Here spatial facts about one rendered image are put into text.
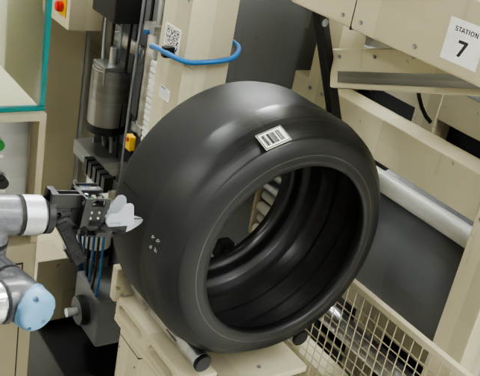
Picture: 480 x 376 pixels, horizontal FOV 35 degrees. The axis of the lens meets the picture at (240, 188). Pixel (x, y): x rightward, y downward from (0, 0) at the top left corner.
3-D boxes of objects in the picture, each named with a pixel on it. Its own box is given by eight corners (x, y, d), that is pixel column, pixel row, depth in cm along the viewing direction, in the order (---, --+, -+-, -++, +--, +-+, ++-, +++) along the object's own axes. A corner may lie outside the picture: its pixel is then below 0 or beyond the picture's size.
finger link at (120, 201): (147, 199, 152) (105, 198, 147) (140, 224, 154) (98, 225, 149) (140, 192, 155) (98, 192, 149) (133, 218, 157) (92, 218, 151)
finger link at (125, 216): (153, 206, 150) (112, 206, 144) (147, 232, 152) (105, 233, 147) (147, 199, 152) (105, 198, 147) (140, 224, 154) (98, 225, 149)
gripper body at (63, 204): (115, 200, 143) (55, 199, 136) (106, 239, 146) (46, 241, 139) (99, 182, 149) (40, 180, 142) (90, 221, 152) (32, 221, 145)
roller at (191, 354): (141, 289, 198) (125, 289, 195) (145, 274, 196) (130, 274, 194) (208, 371, 173) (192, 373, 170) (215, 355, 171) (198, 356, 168)
